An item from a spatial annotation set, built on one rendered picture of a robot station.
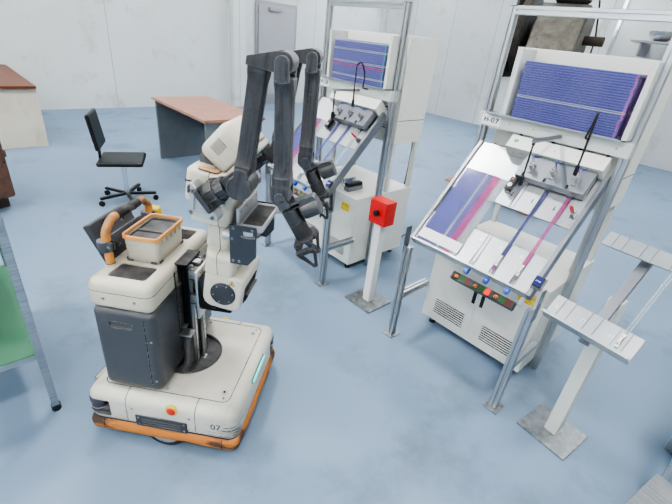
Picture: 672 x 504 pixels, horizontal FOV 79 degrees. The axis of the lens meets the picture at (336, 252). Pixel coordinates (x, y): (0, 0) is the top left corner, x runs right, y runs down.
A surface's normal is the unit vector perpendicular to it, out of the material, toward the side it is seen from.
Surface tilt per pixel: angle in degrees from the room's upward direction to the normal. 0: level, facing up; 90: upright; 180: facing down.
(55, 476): 0
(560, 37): 64
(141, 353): 90
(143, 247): 92
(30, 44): 90
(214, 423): 90
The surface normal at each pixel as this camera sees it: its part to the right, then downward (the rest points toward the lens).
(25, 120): 0.67, 0.41
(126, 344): -0.13, 0.46
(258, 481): 0.10, -0.88
